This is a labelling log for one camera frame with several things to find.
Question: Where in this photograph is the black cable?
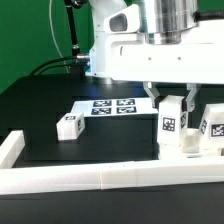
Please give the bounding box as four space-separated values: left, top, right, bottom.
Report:
38 62 88 76
28 55 90 76

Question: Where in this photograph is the white U-shaped fence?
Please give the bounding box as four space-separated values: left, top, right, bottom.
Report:
0 130 224 195

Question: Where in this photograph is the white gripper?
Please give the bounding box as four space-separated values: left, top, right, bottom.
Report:
104 3 224 112

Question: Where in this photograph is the white marker tag sheet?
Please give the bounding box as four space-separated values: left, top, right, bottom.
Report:
71 97 158 117

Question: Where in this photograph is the white round stool seat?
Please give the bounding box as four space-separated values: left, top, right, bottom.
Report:
157 127 224 161

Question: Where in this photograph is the white cable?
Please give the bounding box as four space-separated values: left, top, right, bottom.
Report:
48 0 71 74

